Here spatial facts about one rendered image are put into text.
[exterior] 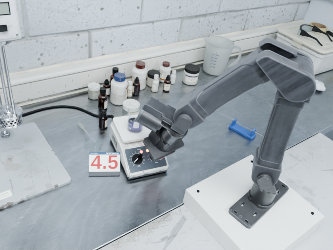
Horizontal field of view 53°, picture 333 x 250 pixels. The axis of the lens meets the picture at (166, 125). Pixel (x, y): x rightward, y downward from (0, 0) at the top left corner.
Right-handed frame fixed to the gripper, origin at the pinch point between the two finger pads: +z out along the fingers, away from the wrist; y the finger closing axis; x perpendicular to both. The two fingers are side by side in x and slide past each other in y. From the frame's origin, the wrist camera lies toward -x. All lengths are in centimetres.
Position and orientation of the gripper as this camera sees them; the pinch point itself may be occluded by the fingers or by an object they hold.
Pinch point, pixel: (154, 152)
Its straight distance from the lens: 98.8
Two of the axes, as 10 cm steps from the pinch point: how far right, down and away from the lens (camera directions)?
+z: -3.1, 3.9, 8.7
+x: 4.8, 8.5, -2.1
